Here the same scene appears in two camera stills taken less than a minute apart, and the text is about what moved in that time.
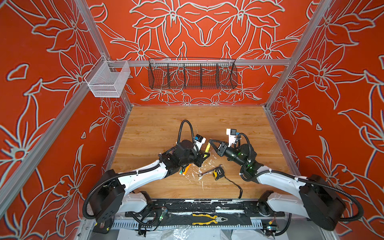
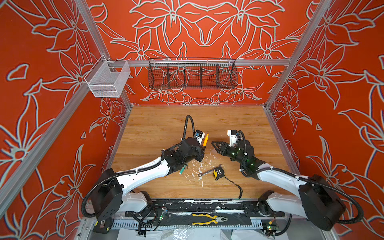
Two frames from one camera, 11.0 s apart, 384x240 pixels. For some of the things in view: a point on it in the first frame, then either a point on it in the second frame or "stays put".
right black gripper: x=223 y=145 stays put
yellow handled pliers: x=216 y=219 stays put
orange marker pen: x=186 y=169 -> x=205 y=141
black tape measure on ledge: x=103 y=225 stays put
